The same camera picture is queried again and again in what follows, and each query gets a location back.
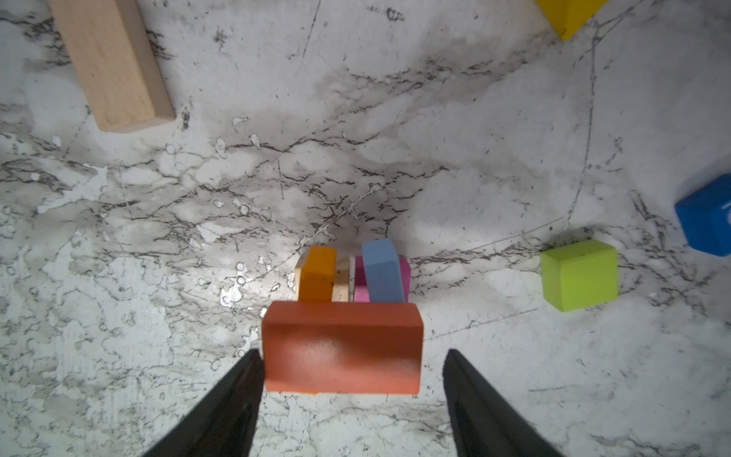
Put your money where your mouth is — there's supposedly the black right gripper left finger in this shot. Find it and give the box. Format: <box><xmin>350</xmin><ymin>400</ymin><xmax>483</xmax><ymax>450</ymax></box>
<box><xmin>146</xmin><ymin>350</ymin><xmax>265</xmax><ymax>456</ymax></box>

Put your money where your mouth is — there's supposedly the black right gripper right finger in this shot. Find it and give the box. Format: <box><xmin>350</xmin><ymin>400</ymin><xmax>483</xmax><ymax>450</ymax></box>
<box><xmin>443</xmin><ymin>350</ymin><xmax>560</xmax><ymax>456</ymax></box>

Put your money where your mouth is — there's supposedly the red wooden block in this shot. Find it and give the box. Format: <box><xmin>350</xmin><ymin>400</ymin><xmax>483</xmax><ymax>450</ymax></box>
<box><xmin>262</xmin><ymin>301</ymin><xmax>425</xmax><ymax>395</ymax></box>

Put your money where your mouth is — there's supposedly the orange wooden block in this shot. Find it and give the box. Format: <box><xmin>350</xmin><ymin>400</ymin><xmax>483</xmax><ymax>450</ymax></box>
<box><xmin>298</xmin><ymin>246</ymin><xmax>337</xmax><ymax>303</ymax></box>

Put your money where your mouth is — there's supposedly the lime green wooden block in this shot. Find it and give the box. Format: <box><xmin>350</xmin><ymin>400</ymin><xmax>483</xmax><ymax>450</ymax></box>
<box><xmin>540</xmin><ymin>240</ymin><xmax>619</xmax><ymax>312</ymax></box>

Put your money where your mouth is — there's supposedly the magenta wooden cube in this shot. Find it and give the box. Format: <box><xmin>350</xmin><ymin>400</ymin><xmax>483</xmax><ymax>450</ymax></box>
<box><xmin>353</xmin><ymin>255</ymin><xmax>411</xmax><ymax>303</ymax></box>

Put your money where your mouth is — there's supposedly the light blue wooden block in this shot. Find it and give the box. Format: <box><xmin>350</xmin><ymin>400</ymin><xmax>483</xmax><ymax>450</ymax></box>
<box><xmin>362</xmin><ymin>238</ymin><xmax>405</xmax><ymax>303</ymax></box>

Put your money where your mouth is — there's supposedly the blue number cube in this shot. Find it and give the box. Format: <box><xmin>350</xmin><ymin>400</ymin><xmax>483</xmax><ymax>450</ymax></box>
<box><xmin>675</xmin><ymin>173</ymin><xmax>730</xmax><ymax>257</ymax></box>

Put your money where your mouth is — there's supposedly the long natural wood block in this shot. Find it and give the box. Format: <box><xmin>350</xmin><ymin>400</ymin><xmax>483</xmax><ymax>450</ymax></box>
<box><xmin>49</xmin><ymin>0</ymin><xmax>175</xmax><ymax>133</ymax></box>

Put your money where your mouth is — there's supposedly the yellow wooden wedge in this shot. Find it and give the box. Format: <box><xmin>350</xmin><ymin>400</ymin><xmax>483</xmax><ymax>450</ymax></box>
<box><xmin>536</xmin><ymin>0</ymin><xmax>607</xmax><ymax>41</ymax></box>

